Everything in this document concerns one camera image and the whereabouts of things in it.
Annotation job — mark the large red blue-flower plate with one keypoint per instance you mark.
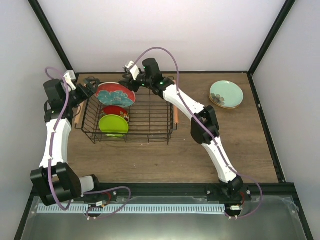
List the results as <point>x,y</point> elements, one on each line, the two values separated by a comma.
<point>115,94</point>

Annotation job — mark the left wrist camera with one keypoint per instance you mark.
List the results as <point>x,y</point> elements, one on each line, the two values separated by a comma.
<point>70,77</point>

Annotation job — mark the small red floral plate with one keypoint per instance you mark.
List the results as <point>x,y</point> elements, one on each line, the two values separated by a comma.
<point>115,110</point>

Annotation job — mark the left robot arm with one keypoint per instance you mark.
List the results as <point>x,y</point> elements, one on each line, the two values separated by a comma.
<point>54,180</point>

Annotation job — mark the light blue slotted strip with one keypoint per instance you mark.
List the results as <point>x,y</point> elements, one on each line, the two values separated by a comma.
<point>81,208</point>

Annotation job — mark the light blue plate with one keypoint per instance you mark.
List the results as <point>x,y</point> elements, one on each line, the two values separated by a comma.
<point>231,92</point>

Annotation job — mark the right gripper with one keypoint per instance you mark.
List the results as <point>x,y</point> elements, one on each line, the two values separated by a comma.
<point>130,84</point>

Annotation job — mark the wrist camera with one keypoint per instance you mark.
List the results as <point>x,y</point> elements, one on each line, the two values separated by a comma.
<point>131,71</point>
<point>70,77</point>

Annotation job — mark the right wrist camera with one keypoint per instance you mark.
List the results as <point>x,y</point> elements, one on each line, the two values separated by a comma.
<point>131,71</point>

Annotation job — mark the lime green plate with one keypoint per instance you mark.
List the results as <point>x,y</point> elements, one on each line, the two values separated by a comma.
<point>113,125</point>

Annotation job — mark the right wooden rack handle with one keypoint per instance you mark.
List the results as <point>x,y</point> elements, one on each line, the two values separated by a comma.
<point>176,114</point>

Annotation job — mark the black frame post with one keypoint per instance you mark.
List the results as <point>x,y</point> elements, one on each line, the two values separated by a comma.
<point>43,20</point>
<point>276,26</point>

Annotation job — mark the beige floral plate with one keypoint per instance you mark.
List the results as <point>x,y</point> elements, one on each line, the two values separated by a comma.
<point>219,101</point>

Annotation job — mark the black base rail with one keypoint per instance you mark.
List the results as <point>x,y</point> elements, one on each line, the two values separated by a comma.
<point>211,191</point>

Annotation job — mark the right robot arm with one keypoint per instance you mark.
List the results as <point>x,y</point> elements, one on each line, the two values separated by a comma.
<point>204,123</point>

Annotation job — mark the black wire dish rack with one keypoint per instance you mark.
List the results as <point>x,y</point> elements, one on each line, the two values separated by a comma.
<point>151,119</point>

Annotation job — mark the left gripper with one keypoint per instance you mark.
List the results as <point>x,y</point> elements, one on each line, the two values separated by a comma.
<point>88,88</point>

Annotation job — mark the right black frame post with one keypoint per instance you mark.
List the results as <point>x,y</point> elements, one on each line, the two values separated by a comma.
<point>276,26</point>

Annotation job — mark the left black frame post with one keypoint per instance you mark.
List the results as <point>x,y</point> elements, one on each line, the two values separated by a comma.
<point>43,20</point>

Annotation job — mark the metal front panel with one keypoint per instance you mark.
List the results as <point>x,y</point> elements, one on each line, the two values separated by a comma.
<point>267,218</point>

